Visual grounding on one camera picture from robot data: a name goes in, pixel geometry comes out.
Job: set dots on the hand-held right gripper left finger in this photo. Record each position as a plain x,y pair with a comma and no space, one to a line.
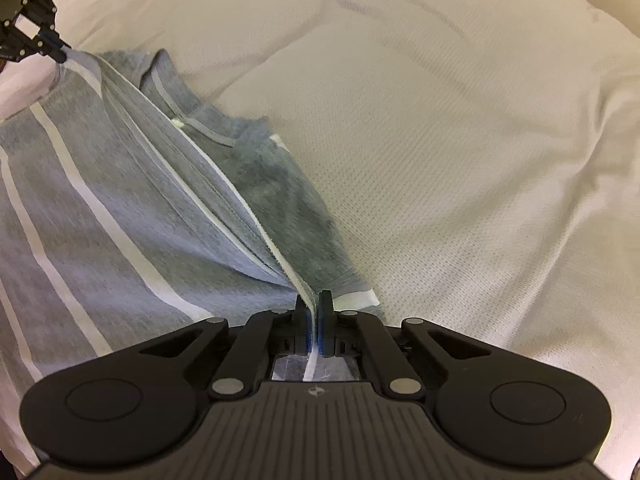
302,330

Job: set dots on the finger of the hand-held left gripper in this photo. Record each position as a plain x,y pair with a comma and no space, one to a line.
37,2
30,46

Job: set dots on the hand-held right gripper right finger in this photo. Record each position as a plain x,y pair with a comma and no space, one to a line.
325,330

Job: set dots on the blue white-striped t-shirt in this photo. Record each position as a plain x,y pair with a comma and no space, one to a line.
125,210

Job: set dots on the light grey bed blanket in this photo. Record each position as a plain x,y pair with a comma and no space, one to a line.
450,160

